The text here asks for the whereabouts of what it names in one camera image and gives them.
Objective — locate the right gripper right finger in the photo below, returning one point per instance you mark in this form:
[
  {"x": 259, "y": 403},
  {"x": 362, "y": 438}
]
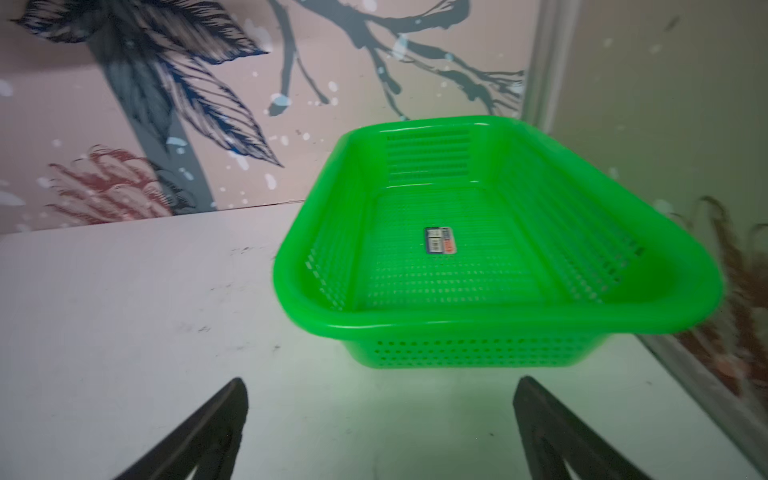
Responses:
[{"x": 559, "y": 445}]

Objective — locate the green plastic basket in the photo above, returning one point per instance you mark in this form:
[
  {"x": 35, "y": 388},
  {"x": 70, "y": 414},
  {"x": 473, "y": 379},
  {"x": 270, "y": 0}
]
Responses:
[{"x": 480, "y": 241}]

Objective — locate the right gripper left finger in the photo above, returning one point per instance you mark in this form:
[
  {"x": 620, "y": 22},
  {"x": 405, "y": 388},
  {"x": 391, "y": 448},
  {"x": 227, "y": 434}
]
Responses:
[{"x": 204, "y": 446}]

